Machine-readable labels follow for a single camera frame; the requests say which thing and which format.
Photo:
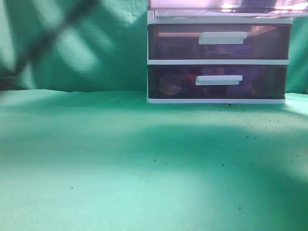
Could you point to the bottom dark translucent drawer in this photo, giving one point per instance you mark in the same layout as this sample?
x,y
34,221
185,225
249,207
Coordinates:
x,y
216,81

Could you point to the dark translucent drawer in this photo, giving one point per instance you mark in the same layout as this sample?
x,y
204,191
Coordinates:
x,y
218,41
216,81

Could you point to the middle dark translucent drawer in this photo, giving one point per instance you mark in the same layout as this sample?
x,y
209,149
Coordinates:
x,y
218,41

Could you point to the green cloth cover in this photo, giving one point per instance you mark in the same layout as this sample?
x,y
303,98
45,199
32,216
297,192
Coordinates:
x,y
81,149

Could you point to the white drawer cabinet frame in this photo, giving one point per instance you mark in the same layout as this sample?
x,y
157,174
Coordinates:
x,y
153,20

